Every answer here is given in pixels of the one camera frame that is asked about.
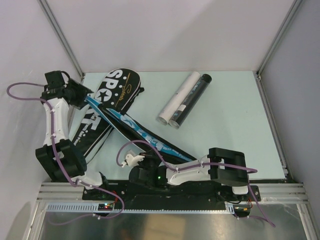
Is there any blue racket cover bag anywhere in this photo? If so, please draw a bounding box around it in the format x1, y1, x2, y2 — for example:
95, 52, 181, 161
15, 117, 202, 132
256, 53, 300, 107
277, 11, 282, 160
85, 95, 196, 164

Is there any white shuttlecock tube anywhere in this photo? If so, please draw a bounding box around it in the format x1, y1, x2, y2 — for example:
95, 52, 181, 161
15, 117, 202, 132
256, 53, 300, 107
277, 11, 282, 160
156, 71, 201, 126

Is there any black racket cover bag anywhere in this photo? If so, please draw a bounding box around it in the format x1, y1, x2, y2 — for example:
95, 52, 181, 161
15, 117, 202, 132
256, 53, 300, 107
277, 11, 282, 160
70, 68, 144, 163

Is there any black shuttlecock tube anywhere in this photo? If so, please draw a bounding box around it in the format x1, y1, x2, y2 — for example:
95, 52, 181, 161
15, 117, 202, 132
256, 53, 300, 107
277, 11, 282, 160
169, 73, 212, 129

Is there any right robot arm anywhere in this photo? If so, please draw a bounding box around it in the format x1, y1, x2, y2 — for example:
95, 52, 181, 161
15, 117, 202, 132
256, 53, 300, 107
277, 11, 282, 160
126, 147, 254, 201

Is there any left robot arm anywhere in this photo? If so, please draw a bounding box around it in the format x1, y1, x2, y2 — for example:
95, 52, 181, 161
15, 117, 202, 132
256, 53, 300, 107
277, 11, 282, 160
35, 70, 111, 200

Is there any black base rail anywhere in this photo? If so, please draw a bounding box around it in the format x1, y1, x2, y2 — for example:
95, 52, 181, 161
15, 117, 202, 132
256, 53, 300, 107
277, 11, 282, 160
82, 179, 261, 213

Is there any left aluminium frame post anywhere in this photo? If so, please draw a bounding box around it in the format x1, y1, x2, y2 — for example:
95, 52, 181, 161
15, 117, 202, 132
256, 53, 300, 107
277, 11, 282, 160
37, 0, 85, 79

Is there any aluminium frame post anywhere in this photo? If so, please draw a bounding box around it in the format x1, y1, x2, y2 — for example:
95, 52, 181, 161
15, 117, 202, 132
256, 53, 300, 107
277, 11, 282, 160
37, 0, 85, 79
256, 0, 305, 76

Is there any right aluminium frame post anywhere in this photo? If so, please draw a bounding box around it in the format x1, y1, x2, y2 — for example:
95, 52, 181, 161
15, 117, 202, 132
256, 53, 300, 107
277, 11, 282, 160
256, 0, 305, 76

